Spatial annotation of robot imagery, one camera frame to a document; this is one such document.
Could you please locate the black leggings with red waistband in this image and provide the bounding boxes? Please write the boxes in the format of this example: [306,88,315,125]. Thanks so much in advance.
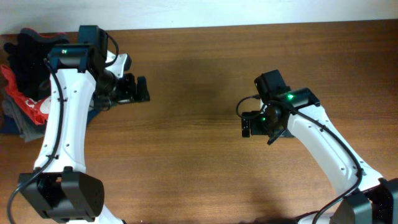
[4,27,69,101]

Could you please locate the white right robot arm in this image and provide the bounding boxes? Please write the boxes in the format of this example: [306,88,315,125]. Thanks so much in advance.
[239,88,397,224]

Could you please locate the gray folded garment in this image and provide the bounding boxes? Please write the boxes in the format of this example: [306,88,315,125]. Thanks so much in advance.
[1,91,45,142]

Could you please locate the dark blue folded garment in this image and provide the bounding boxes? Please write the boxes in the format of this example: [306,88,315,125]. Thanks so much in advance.
[1,110,100,135]

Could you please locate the red printed t-shirt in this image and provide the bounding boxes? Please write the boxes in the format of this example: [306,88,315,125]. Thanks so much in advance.
[1,65,51,125]

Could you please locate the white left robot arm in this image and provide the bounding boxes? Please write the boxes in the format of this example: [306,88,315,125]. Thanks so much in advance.
[17,44,150,223]

